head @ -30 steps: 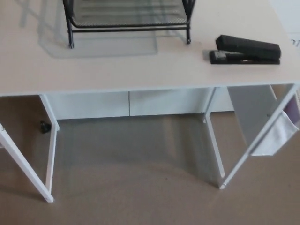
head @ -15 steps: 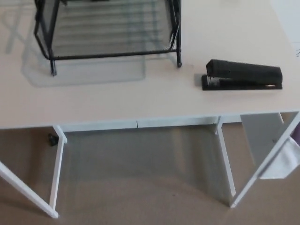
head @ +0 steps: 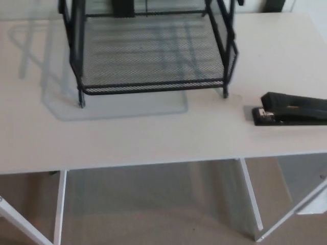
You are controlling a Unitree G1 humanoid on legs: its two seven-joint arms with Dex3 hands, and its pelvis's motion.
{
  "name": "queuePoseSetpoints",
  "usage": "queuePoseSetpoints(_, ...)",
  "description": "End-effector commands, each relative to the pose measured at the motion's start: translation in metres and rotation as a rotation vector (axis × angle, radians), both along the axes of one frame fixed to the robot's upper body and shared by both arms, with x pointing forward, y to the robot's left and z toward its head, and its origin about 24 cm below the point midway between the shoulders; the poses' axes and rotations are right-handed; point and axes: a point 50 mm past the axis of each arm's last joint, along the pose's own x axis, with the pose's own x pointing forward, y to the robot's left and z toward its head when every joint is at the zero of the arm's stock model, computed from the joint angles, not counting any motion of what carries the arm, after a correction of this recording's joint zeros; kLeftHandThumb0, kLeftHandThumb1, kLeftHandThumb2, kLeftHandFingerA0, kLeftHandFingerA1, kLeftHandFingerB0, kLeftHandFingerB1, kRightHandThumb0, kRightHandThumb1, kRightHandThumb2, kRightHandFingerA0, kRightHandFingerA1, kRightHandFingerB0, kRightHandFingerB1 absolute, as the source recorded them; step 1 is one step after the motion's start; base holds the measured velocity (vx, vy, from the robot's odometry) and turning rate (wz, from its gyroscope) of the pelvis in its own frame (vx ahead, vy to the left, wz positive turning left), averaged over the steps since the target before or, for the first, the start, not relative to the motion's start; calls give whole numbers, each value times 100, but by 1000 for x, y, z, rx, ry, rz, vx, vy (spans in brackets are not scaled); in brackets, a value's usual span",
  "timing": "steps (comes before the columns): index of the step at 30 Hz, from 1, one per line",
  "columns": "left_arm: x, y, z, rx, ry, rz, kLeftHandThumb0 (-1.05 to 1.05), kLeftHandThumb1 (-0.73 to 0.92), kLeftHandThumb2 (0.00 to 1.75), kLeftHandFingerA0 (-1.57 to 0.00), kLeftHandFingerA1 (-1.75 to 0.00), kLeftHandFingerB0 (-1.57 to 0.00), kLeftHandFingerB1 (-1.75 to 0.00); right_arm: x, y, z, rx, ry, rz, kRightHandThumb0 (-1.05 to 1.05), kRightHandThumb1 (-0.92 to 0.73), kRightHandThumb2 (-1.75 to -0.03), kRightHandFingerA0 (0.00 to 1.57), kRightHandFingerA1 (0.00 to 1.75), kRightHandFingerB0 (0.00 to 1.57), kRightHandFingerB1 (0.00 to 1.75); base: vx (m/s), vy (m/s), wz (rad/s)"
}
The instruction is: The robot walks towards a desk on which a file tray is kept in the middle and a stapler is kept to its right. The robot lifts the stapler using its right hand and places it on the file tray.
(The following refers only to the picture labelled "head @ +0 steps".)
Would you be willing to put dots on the white desk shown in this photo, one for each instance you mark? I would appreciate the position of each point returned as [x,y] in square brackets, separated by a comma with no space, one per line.
[143,137]

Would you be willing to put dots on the black mesh file tray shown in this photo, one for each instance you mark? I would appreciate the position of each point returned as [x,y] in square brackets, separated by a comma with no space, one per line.
[153,58]

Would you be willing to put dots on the black box in tray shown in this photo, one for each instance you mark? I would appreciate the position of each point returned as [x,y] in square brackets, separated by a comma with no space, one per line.
[123,7]

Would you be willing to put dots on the black stapler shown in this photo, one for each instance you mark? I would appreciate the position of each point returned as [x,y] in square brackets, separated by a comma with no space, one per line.
[293,107]

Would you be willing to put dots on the dark object behind desk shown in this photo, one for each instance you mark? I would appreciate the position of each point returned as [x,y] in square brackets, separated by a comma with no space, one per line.
[274,4]

